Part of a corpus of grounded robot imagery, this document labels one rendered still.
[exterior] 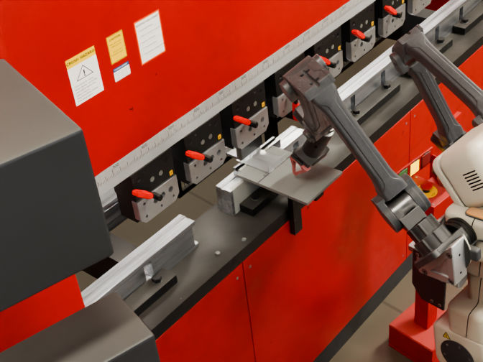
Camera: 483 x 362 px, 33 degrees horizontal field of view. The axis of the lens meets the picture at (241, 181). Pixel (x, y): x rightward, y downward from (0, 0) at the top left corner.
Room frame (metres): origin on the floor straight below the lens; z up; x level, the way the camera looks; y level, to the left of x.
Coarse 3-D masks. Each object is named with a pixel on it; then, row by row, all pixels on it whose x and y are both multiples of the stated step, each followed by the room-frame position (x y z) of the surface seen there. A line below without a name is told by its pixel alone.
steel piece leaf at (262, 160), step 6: (252, 156) 2.07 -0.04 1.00; (258, 156) 2.07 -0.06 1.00; (264, 156) 2.07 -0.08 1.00; (270, 156) 2.06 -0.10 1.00; (276, 156) 2.06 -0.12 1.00; (282, 156) 2.03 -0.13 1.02; (246, 162) 2.04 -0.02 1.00; (252, 162) 2.04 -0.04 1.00; (258, 162) 2.04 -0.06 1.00; (264, 162) 2.03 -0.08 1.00; (270, 162) 2.03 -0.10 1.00; (276, 162) 2.00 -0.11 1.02; (258, 168) 2.01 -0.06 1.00; (264, 168) 2.00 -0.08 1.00; (270, 168) 1.98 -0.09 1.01
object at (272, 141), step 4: (272, 136) 2.17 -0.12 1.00; (268, 140) 2.15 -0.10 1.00; (272, 140) 2.16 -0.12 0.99; (276, 140) 2.15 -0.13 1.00; (264, 144) 2.13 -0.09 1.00; (268, 144) 2.14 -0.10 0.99; (272, 144) 2.13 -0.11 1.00; (276, 144) 2.14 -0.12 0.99; (280, 144) 2.15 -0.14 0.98; (264, 148) 2.12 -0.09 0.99; (236, 164) 2.04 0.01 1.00; (236, 168) 2.03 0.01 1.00; (236, 172) 2.02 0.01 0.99; (236, 176) 2.02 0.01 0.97
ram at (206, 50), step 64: (0, 0) 1.53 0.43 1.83; (64, 0) 1.63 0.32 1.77; (128, 0) 1.76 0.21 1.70; (192, 0) 1.90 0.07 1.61; (256, 0) 2.08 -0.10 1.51; (320, 0) 2.29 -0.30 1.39; (64, 64) 1.60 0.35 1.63; (192, 64) 1.88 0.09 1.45; (256, 64) 2.06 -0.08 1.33; (128, 128) 1.70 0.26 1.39; (192, 128) 1.85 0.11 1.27
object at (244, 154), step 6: (258, 138) 2.09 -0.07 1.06; (252, 144) 2.06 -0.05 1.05; (258, 144) 2.08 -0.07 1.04; (240, 150) 2.03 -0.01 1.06; (246, 150) 2.04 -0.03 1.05; (252, 150) 2.06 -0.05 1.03; (258, 150) 2.10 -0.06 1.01; (240, 156) 2.03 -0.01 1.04; (246, 156) 2.04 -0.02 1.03; (240, 162) 2.03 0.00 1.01
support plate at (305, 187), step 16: (288, 160) 2.03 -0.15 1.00; (240, 176) 1.98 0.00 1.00; (256, 176) 1.97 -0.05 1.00; (272, 176) 1.96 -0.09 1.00; (288, 176) 1.95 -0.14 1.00; (304, 176) 1.94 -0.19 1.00; (320, 176) 1.93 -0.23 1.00; (336, 176) 1.92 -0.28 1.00; (288, 192) 1.87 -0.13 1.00; (304, 192) 1.86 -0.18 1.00; (320, 192) 1.86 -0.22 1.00
